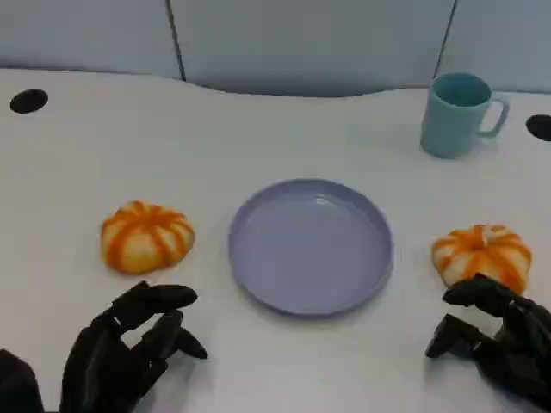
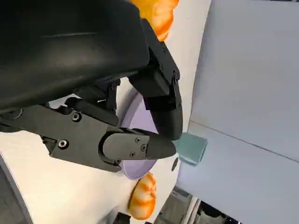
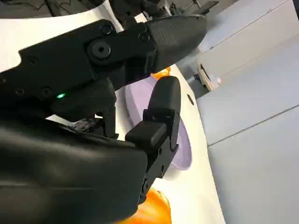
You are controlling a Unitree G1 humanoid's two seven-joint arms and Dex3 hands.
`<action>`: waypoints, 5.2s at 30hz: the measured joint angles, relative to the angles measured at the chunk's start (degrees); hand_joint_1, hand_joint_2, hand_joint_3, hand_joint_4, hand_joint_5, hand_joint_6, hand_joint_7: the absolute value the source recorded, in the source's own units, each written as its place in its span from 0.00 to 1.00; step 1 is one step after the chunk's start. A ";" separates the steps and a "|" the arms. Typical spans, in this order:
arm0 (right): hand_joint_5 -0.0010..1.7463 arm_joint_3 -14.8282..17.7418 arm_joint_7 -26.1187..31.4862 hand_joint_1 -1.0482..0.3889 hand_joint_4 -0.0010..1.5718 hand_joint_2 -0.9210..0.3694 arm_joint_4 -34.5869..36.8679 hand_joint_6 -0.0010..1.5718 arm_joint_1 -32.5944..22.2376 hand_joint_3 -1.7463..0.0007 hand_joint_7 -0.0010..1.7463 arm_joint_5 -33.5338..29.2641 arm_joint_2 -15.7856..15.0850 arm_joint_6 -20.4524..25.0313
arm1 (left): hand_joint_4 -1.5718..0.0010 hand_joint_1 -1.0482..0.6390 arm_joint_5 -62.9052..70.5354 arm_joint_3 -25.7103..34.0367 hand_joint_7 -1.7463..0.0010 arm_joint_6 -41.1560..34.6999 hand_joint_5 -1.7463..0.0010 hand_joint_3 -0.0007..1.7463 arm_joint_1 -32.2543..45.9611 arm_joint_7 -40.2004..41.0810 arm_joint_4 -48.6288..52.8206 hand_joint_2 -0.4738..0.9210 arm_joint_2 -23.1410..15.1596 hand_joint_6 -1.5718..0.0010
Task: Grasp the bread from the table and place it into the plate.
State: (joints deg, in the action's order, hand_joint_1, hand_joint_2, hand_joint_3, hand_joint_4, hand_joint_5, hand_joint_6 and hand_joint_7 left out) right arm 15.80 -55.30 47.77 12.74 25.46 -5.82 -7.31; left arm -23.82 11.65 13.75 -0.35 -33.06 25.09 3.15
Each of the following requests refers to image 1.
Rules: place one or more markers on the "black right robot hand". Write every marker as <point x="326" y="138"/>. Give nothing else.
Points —
<point x="521" y="344"/>

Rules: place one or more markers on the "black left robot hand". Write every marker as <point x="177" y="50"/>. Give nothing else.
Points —
<point x="103" y="353"/>

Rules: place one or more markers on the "orange white toy bread roll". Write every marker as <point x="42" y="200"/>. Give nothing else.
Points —
<point x="482" y="254"/>
<point x="146" y="238"/>

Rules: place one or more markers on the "pale green mug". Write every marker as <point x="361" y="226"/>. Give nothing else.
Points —
<point x="452" y="125"/>

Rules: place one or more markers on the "lilac plate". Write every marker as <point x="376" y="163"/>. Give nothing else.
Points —
<point x="310" y="249"/>

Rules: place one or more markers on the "grey partition panel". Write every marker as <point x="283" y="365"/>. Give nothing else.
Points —
<point x="86" y="34"/>
<point x="503" y="38"/>
<point x="310" y="43"/>

